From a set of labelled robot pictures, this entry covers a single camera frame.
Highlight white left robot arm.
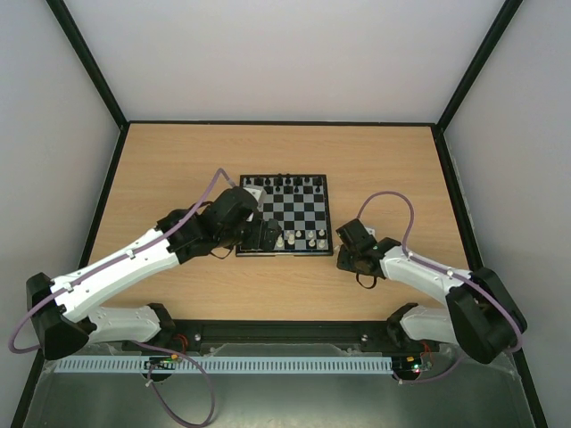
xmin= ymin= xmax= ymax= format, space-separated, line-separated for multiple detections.
xmin=26 ymin=186 xmax=282 ymax=360

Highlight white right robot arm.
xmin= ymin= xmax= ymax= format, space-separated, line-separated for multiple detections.
xmin=336 ymin=218 xmax=527 ymax=364

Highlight black chess pieces row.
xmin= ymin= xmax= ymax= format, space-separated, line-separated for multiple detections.
xmin=239 ymin=173 xmax=327 ymax=194

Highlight black and silver chessboard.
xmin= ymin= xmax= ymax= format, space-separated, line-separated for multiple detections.
xmin=236 ymin=191 xmax=334 ymax=257

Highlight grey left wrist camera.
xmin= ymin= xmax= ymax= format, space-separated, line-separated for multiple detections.
xmin=247 ymin=187 xmax=267 ymax=210

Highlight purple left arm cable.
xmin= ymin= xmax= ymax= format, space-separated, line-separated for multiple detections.
xmin=8 ymin=168 xmax=218 ymax=424

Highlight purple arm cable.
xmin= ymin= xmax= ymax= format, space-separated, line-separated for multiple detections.
xmin=358 ymin=191 xmax=524 ymax=384
xmin=8 ymin=168 xmax=218 ymax=424

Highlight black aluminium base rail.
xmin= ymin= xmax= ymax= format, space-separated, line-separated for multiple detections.
xmin=149 ymin=317 xmax=456 ymax=356

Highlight light blue slotted cable duct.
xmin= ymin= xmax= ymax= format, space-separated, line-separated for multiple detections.
xmin=54 ymin=356 xmax=393 ymax=375

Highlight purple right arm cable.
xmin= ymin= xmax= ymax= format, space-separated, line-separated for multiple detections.
xmin=358 ymin=191 xmax=524 ymax=384

